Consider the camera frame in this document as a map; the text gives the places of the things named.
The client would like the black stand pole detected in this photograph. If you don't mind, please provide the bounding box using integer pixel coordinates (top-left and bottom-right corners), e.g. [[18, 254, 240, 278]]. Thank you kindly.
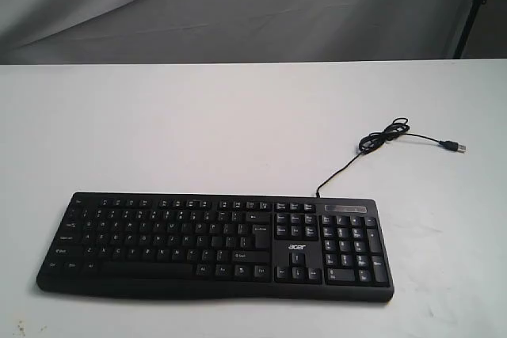
[[452, 0, 488, 59]]

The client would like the black USB cable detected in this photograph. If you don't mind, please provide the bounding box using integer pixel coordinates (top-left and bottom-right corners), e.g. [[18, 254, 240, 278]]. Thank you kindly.
[[315, 117, 467, 199]]

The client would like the black acer keyboard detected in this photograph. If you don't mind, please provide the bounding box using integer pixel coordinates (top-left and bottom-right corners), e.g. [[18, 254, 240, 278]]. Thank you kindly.
[[36, 192, 395, 302]]

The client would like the grey backdrop cloth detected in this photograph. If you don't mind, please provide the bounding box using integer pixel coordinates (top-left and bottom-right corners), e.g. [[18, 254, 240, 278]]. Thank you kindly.
[[1, 0, 472, 65]]

